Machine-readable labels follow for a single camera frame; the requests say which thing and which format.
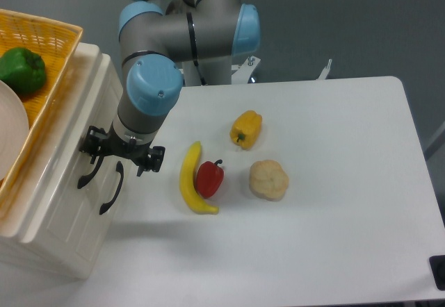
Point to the white base mounting frame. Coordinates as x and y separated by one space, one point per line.
246 72

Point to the yellow bell pepper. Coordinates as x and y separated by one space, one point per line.
246 129

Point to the yellow woven basket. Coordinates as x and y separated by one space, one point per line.
55 42

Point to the red bell pepper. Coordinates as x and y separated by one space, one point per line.
209 178

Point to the white plate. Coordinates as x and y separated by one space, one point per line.
14 128

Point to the yellow banana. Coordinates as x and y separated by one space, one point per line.
186 182

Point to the black drawer handle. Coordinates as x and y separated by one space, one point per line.
106 206
85 179

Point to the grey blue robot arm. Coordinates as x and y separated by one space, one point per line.
154 36

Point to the green bell pepper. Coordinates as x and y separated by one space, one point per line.
23 70

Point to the black bottom drawer handle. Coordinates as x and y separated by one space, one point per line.
106 206

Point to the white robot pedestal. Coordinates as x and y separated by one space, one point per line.
210 71

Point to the white drawer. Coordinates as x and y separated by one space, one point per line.
73 185

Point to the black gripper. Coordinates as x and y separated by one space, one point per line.
148 159

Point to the black corner device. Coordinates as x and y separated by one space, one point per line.
437 265

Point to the black top drawer handle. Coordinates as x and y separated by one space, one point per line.
85 179

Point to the white drawer cabinet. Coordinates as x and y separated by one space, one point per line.
15 222

